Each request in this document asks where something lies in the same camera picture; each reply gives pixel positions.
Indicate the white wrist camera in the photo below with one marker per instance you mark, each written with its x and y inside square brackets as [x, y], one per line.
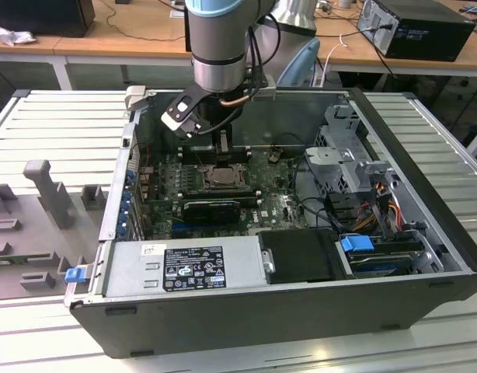
[177, 118]

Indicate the coin battery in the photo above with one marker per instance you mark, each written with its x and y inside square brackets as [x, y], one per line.
[274, 156]

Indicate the black plastic shroud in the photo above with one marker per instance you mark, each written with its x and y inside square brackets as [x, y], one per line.
[296, 256]

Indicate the black RAM slot bank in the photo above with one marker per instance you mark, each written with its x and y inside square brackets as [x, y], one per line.
[219, 193]
[240, 156]

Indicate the black open PC case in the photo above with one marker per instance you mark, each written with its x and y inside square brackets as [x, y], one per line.
[242, 322]

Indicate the blue disk carrier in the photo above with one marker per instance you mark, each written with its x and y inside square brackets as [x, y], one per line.
[357, 248]

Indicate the gray parts rack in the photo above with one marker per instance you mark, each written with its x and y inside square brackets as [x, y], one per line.
[32, 233]

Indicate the silver power supply unit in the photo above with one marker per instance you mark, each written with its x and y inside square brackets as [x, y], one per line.
[126, 268]

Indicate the silver square CPU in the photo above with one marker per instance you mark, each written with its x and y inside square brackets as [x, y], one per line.
[225, 176]

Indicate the thin metal locking lever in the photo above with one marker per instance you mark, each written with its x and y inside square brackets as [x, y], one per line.
[199, 159]

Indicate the large black box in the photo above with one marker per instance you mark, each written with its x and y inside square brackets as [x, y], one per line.
[40, 15]

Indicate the blue case latch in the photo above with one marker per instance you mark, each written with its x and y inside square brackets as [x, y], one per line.
[74, 275]

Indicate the hard disk drive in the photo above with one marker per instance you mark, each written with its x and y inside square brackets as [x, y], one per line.
[378, 266]

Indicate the CPU socket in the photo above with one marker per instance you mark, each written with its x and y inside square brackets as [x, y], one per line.
[204, 182]

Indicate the white cup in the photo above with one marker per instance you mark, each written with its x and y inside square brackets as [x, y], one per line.
[344, 3]

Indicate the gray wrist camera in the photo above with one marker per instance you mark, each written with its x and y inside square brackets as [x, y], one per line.
[266, 91]

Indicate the wooden desk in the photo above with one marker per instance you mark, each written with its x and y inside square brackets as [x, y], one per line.
[359, 54]
[106, 39]

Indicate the crumpled white paper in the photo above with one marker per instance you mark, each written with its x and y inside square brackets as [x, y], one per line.
[13, 35]

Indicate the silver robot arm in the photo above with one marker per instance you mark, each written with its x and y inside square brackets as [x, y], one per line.
[217, 42]

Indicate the silver metal drive cage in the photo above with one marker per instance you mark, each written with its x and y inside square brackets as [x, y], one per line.
[328, 159]

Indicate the blue expansion slot clips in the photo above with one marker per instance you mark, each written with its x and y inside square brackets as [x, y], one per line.
[126, 204]

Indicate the black PC tower with side panel open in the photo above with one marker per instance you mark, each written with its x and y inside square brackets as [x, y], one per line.
[429, 35]

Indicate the small black PC tower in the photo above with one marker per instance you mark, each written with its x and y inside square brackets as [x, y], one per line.
[188, 39]

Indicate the green motherboard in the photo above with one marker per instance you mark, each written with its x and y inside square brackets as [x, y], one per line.
[269, 217]

